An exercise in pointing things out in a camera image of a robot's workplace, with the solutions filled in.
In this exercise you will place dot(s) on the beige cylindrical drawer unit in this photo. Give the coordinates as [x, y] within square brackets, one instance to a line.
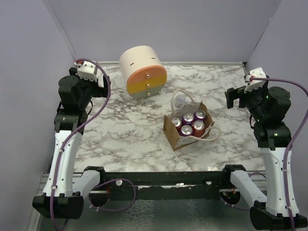
[142, 72]

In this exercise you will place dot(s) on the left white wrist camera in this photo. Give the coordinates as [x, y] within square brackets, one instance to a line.
[86, 70]

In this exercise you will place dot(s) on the purple fanta can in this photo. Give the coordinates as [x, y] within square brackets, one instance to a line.
[186, 130]
[200, 115]
[188, 119]

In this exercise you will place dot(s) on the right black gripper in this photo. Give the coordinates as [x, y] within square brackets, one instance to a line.
[233, 94]

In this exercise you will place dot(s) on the aluminium frame rail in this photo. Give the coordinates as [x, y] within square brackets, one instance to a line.
[43, 180]

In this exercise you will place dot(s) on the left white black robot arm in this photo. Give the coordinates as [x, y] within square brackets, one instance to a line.
[62, 197]

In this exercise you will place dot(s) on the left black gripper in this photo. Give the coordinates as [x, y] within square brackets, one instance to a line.
[100, 91]

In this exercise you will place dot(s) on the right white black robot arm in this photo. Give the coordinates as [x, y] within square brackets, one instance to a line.
[277, 209]

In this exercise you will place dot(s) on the red cola can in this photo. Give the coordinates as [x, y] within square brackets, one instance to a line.
[177, 122]
[198, 128]

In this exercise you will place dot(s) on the burlap canvas tote bag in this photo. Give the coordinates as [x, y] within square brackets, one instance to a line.
[212, 131]

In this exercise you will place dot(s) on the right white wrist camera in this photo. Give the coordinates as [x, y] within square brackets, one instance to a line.
[255, 79]

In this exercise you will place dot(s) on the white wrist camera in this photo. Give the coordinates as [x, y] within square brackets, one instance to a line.
[255, 79]
[86, 70]

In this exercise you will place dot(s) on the purple Fanta can front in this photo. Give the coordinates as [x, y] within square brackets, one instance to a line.
[188, 119]

